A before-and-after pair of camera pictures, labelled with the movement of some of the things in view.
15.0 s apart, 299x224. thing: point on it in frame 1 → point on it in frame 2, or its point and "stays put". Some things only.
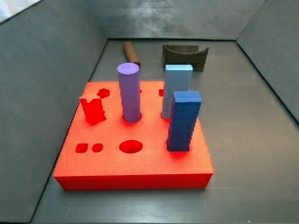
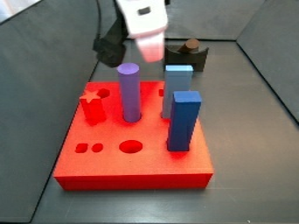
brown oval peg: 131,54 → 190,47
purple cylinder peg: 129,74 stays put
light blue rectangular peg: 177,81 stays put
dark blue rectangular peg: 182,115 stays put
